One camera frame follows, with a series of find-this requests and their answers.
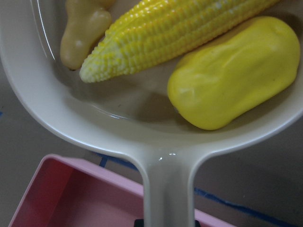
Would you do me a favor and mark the beige plastic dustpan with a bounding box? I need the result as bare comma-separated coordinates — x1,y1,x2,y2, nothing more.
0,0,303,227

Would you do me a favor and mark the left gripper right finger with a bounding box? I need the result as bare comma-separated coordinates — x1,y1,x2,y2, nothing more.
195,220,200,227

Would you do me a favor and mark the yellow toy corn cob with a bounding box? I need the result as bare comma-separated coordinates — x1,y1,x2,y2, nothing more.
80,0,275,83

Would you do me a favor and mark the yellow toy potato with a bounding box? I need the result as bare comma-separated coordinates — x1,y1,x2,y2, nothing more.
168,17,301,130

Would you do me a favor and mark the pink plastic bin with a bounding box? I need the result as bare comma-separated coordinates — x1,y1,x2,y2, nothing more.
10,155,228,227

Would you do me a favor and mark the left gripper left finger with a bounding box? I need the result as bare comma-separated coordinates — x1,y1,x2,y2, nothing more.
134,219,144,227

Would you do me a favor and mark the tan toy ginger root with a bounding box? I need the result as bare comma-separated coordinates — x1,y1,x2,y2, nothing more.
60,0,115,70

